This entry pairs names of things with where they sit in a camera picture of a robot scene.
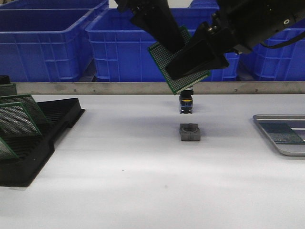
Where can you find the steel shelf rail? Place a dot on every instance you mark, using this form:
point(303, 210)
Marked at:
point(126, 88)

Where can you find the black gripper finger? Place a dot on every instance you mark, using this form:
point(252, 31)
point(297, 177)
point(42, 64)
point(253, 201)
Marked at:
point(162, 26)
point(204, 51)

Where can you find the metal tray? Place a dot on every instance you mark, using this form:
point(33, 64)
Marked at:
point(296, 123)

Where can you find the blue plastic crate left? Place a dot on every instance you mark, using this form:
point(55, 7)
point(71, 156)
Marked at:
point(45, 45)

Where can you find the red emergency stop button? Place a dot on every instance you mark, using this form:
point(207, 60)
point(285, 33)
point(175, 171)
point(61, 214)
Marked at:
point(186, 101)

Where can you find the blue plastic crate right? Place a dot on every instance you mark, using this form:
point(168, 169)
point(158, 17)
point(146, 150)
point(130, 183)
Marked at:
point(282, 64)

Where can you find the green perforated circuit board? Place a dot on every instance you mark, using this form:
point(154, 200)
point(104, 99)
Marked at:
point(8, 89)
point(6, 152)
point(15, 121)
point(162, 58)
point(29, 104)
point(281, 133)

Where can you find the blue crate rear right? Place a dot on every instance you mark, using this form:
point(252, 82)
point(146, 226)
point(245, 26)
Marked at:
point(206, 4)

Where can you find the blue plastic crate centre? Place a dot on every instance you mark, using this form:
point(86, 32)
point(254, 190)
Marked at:
point(120, 49)

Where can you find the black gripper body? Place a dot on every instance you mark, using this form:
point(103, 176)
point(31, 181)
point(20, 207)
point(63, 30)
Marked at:
point(243, 24)
point(141, 6)

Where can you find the black slotted board rack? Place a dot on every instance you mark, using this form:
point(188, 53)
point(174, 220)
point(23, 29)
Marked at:
point(35, 151)

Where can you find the grey square mounting block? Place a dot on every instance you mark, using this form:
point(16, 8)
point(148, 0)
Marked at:
point(190, 132)

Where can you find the blue plastic crate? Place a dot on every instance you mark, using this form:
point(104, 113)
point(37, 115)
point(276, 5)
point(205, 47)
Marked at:
point(282, 64)
point(45, 45)
point(120, 49)

